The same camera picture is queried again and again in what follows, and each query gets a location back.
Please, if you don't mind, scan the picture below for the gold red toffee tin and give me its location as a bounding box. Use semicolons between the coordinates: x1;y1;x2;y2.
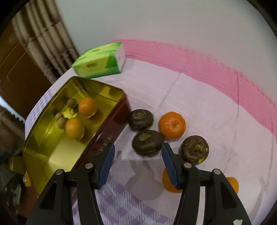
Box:
23;76;131;194

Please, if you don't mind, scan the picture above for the beige patterned curtain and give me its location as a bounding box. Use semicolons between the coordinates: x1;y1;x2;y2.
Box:
12;1;79;84

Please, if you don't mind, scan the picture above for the brown longan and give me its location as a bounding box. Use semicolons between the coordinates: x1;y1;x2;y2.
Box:
55;112;64;121
57;118;68;129
67;98;77;109

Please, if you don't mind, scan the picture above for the brown wooden door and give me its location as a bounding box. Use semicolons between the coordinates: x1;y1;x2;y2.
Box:
0;23;51;119

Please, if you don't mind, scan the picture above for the yellow orange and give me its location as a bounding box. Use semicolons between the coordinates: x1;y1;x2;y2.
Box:
78;97;97;117
226;177;239;194
65;118;85;140

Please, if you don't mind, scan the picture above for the orange tangerine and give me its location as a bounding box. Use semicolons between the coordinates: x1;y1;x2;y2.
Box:
158;112;186;140
162;169;182;194

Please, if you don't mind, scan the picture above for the pink purple checkered tablecloth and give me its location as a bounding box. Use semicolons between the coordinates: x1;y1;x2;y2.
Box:
23;40;276;224

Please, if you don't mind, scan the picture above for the green tissue pack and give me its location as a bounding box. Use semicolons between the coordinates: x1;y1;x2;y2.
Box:
72;42;126;79

